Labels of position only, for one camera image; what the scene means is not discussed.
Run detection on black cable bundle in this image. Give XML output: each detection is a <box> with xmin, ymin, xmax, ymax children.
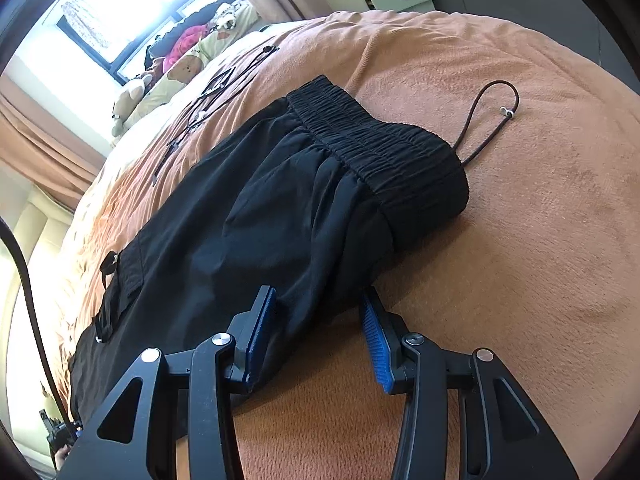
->
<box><xmin>150</xmin><ymin>45</ymin><xmax>278</xmax><ymax>186</ymax></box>

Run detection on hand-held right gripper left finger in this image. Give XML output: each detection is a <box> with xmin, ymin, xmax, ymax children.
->
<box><xmin>60</xmin><ymin>285</ymin><xmax>278</xmax><ymax>480</ymax></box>

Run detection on pink cloth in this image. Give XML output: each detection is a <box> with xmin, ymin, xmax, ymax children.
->
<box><xmin>167</xmin><ymin>25</ymin><xmax>211</xmax><ymax>63</ymax></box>

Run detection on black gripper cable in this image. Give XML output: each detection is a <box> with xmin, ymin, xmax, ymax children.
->
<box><xmin>0</xmin><ymin>219</ymin><xmax>73</xmax><ymax>428</ymax></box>

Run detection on dark clothes pile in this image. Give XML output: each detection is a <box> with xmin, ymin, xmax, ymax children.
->
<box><xmin>145</xmin><ymin>10</ymin><xmax>221</xmax><ymax>61</ymax></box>

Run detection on orange fleece blanket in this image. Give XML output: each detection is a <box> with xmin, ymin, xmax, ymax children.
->
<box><xmin>47</xmin><ymin>10</ymin><xmax>636</xmax><ymax>480</ymax></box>

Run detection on spotted dog plush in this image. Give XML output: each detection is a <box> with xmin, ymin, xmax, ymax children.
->
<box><xmin>210</xmin><ymin>2</ymin><xmax>248</xmax><ymax>31</ymax></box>

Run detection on cream padded furniture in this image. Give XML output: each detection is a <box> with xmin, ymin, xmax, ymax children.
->
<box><xmin>7</xmin><ymin>182</ymin><xmax>76</xmax><ymax>441</ymax></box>

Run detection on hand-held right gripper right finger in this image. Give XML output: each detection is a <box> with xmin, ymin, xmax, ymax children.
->
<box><xmin>361</xmin><ymin>287</ymin><xmax>581</xmax><ymax>480</ymax></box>

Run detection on black pants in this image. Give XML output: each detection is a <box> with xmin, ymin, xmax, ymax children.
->
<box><xmin>69</xmin><ymin>74</ymin><xmax>519</xmax><ymax>431</ymax></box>

